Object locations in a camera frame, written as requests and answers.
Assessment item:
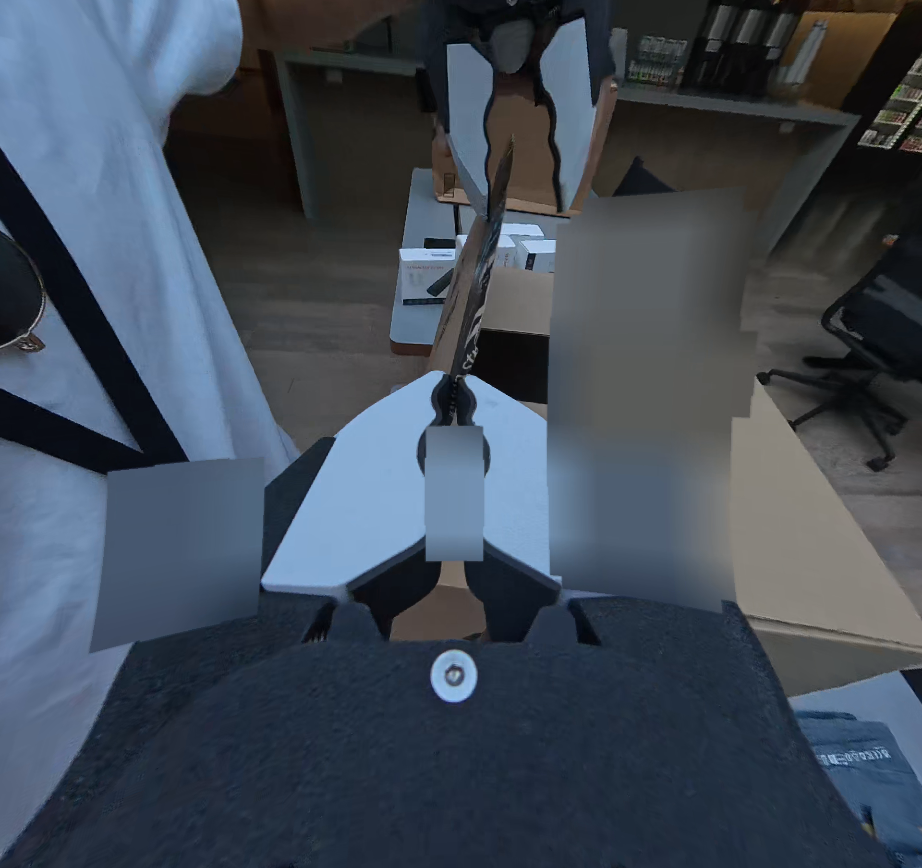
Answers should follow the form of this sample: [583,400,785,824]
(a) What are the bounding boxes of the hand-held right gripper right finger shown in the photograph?
[455,377,564,644]

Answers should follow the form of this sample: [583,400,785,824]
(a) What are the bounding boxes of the black office chair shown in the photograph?
[756,234,922,473]

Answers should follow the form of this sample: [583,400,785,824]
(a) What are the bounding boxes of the large cardboard box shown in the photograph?
[472,266,922,656]

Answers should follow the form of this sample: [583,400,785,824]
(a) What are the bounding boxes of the blue printed cloth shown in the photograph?
[798,709,922,868]

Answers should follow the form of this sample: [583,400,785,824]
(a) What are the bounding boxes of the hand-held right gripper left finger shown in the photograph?
[261,371,456,640]

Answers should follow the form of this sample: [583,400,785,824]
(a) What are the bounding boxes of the row of drink cans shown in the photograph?
[625,36,687,87]

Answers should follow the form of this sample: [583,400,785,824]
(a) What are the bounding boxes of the drinks fridge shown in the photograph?
[857,54,922,154]

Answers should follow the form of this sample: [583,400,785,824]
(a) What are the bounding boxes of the black coffee dispenser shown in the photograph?
[683,0,743,94]
[760,3,802,94]
[724,0,775,94]

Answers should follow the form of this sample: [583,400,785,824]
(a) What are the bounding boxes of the grey table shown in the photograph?
[274,47,433,222]

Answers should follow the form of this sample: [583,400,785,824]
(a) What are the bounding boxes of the dark sunglasses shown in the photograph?
[0,230,49,355]

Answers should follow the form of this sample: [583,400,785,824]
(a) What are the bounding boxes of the black bag strap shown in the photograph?
[0,151,190,467]

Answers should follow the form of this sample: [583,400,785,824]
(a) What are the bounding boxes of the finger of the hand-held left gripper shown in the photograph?
[445,41,505,216]
[534,16,600,215]

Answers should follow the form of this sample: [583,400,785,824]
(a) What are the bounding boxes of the grey counter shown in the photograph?
[612,83,863,249]

